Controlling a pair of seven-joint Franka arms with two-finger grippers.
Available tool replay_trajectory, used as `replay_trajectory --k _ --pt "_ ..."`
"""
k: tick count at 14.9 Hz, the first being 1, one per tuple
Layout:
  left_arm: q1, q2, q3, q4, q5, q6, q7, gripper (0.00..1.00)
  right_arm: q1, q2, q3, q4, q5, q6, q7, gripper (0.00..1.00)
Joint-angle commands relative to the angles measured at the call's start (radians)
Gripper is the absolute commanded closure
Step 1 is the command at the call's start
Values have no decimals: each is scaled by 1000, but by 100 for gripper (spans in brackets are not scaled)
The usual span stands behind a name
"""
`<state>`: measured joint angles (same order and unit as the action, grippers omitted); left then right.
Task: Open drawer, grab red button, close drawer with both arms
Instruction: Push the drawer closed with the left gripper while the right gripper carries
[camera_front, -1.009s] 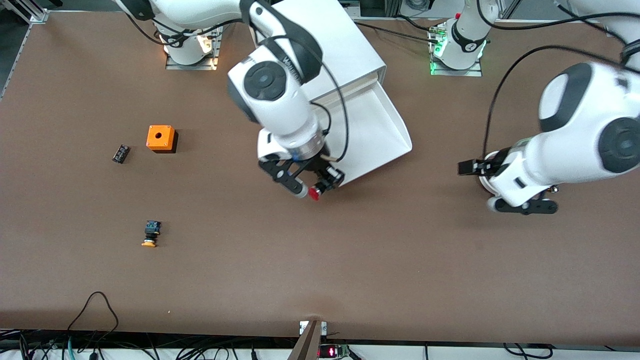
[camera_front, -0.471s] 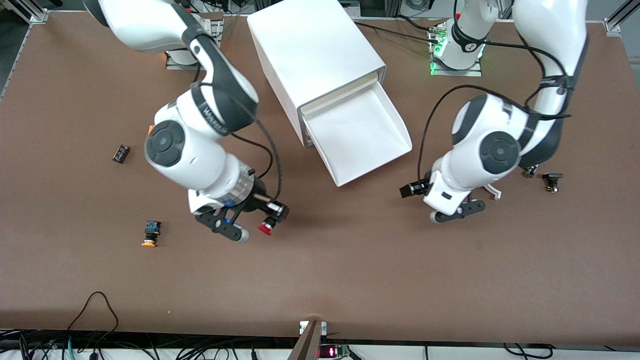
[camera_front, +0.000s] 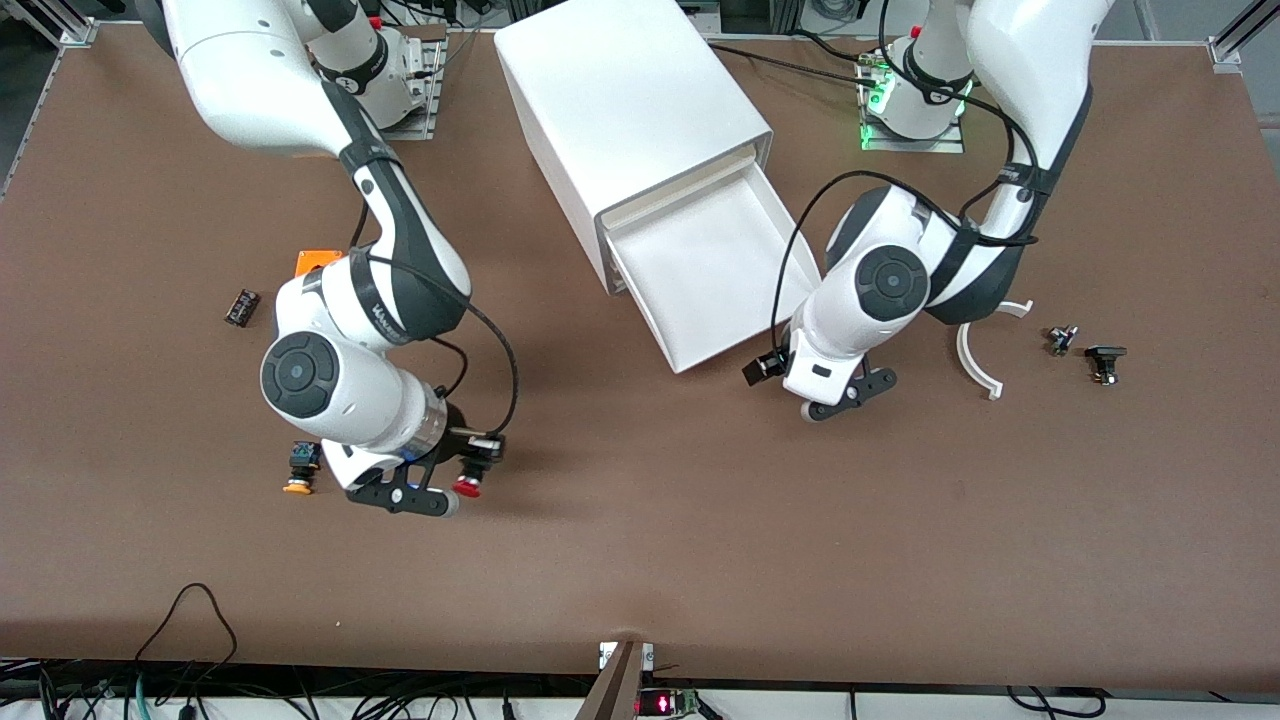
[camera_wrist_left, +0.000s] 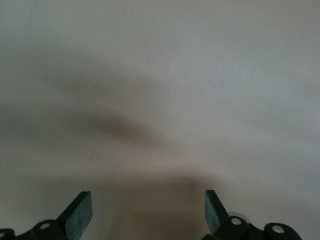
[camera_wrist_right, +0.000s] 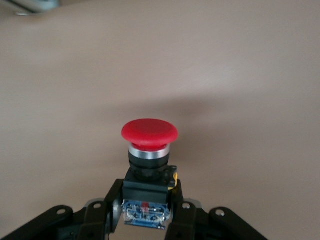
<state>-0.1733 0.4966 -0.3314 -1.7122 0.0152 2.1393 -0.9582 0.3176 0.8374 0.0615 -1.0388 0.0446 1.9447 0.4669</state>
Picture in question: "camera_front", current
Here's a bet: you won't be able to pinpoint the white plastic drawer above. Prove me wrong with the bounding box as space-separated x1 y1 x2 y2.
600 148 758 233
598 160 826 375

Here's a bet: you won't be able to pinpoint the yellow mushroom push button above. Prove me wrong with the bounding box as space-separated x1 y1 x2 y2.
282 441 323 496

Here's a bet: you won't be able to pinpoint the device with red light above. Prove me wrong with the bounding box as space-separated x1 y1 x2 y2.
634 688 701 719

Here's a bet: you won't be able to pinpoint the aluminium profile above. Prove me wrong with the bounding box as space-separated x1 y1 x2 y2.
0 0 98 49
1207 0 1280 69

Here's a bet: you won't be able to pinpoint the white half-ring clamp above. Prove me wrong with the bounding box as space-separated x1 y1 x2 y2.
955 298 1034 401

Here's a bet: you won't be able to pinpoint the black looped cable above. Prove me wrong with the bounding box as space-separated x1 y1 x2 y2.
133 583 241 691

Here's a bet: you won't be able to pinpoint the black cable bundle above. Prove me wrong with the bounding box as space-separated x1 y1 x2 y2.
0 655 581 720

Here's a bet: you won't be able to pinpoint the white metal bracket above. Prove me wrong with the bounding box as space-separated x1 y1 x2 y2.
598 641 656 673

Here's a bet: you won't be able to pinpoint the black switch part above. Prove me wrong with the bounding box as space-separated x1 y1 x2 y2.
1085 345 1129 387

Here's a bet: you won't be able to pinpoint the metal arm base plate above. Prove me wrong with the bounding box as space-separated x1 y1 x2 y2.
858 55 967 154
375 25 446 142

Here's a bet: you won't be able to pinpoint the brown wooden post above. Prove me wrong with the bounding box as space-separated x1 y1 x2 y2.
575 642 646 720

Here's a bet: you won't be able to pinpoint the white drawer cabinet grey frame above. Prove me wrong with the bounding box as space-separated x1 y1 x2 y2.
494 0 776 297

